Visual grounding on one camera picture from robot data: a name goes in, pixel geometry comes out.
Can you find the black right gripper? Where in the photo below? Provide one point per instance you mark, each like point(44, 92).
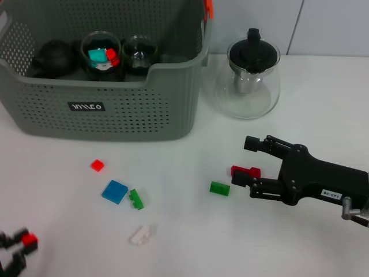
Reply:
point(317, 181)

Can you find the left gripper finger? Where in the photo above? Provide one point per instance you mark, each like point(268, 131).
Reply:
point(14, 238)
point(17, 259)

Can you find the small red square brick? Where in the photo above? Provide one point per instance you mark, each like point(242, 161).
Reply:
point(29, 239)

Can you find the small red sloped brick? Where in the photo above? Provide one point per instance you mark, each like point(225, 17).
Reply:
point(97, 165)

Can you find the green stepped toy brick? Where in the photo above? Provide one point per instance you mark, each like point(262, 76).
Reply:
point(136, 199)

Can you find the glass teacup with black sleeve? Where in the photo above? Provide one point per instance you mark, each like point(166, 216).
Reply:
point(101, 75)
point(139, 62)

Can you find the bright red wedge brick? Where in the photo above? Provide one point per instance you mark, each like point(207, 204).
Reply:
point(112, 56)

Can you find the white rectangular toy brick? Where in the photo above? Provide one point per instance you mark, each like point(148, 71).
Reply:
point(102, 67)

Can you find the teal toy brick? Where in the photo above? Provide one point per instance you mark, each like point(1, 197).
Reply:
point(96, 54)

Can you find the grey-green perforated storage bin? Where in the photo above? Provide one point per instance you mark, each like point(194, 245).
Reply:
point(129, 115)

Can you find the long dark red brick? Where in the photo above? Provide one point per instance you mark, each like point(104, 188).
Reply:
point(245, 169)

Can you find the green rectangular toy brick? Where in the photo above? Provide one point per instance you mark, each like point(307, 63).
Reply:
point(219, 189)

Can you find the clear glass teapot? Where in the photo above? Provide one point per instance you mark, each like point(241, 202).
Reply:
point(248, 104)

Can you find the black teapot lid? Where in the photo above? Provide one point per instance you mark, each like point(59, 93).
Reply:
point(250, 52)

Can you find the blue flat toy brick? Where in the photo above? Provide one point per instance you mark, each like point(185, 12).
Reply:
point(115, 191)

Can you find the clear white toy brick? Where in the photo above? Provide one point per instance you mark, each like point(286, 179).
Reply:
point(139, 236)

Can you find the dark clay teapot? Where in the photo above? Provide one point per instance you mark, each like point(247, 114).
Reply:
point(54, 57)

